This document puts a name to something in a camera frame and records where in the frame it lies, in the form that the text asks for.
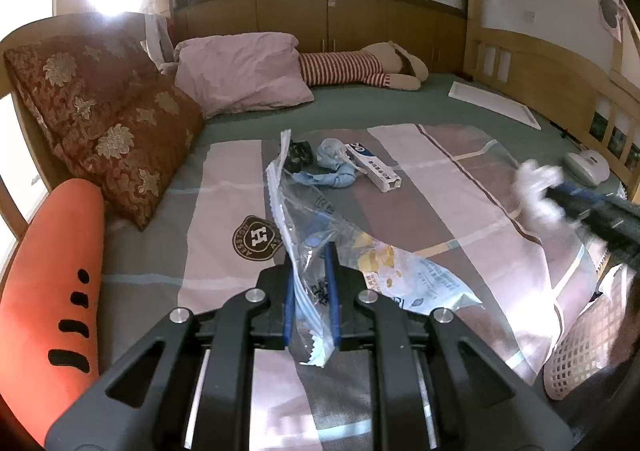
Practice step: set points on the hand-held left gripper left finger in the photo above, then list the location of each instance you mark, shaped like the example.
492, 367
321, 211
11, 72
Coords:
286, 316

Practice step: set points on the pale blue crumpled plastic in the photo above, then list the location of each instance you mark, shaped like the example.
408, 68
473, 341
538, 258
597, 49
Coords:
331, 153

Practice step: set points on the white rounded device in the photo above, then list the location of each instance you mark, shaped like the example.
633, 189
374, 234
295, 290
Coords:
585, 167

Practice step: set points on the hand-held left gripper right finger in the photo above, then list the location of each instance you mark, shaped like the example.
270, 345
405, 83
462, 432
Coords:
334, 296

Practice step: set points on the white mesh basket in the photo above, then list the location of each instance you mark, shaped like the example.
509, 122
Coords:
575, 351

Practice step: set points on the black crumpled wrapper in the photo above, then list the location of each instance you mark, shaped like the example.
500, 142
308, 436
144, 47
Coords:
300, 153

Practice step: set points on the yellow printed snack bag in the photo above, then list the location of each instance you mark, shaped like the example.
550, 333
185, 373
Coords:
410, 276

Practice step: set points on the white blue toothpaste box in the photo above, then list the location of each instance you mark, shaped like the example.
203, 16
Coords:
375, 168

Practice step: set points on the striped plush rabbit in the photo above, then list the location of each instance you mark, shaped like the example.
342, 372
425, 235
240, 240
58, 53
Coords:
340, 68

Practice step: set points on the pale poster with dark circle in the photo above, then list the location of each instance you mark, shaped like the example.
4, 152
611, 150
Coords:
610, 6

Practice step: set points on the white hanging cloth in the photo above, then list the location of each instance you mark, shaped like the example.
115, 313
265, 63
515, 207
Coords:
154, 38

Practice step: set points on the blue crumpled cloth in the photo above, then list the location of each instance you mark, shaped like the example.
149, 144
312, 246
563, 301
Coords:
325, 178

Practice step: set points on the brown floral pillow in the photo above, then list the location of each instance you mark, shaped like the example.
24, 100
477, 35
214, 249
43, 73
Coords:
65, 76
75, 21
140, 146

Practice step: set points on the white cloth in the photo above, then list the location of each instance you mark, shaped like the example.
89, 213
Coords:
154, 38
534, 191

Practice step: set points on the orange carrot pillow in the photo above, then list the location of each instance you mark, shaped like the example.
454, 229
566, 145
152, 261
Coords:
45, 281

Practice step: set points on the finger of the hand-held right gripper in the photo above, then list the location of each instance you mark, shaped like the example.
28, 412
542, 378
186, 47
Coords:
575, 196

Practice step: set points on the clear plastic bag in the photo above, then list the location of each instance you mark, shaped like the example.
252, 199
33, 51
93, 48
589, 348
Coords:
300, 231

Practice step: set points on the green bed mattress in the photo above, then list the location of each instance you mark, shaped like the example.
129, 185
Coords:
350, 111

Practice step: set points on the white flat board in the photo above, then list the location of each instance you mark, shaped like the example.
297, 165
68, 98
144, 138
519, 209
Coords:
495, 103

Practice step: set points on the pink grey patchwork blanket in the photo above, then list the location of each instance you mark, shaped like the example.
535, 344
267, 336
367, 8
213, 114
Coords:
450, 171

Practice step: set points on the pink pillow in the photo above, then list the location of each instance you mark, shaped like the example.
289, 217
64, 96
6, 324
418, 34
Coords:
240, 76

